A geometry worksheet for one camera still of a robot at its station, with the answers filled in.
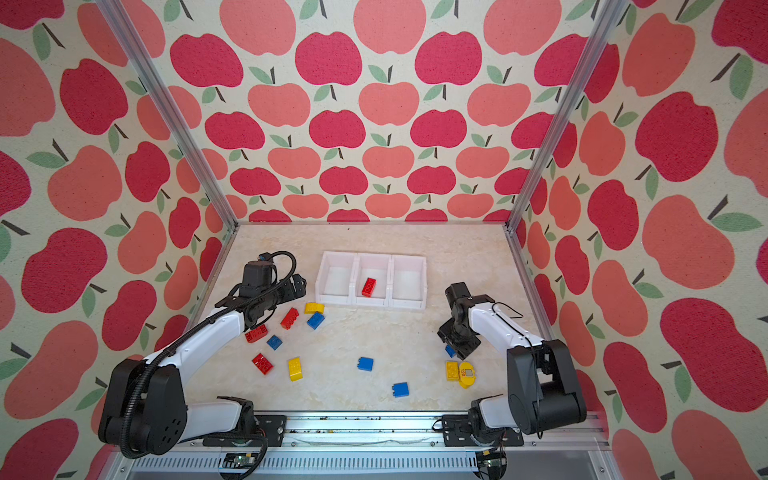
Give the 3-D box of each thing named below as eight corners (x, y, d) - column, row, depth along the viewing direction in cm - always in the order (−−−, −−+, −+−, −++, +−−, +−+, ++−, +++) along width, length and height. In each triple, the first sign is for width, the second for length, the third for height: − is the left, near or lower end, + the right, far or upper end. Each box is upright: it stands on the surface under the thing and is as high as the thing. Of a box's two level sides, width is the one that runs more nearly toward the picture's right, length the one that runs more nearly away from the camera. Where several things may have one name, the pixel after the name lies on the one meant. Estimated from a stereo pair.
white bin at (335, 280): (317, 306, 99) (313, 294, 94) (324, 264, 111) (321, 251, 105) (354, 306, 99) (352, 294, 94) (357, 264, 111) (356, 251, 105)
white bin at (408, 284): (388, 312, 98) (388, 300, 92) (388, 268, 110) (388, 255, 104) (427, 312, 98) (430, 300, 92) (422, 268, 110) (425, 255, 104)
